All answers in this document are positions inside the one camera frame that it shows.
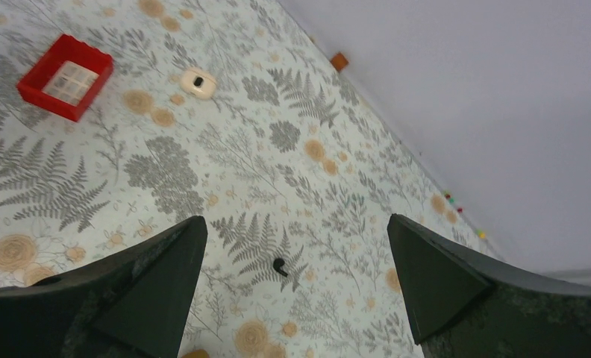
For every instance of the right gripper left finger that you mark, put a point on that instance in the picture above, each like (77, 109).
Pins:
(134, 303)

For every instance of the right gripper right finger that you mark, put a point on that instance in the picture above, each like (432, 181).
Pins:
(461, 303)

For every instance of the black earbud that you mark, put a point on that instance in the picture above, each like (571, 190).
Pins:
(278, 265)

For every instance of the pink earbud charging case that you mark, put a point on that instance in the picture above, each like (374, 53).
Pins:
(199, 83)

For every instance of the floral table mat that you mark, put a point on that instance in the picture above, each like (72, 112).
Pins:
(285, 160)

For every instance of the red box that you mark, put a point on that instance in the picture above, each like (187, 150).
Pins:
(67, 78)

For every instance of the brown cube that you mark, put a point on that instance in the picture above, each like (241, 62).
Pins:
(339, 61)

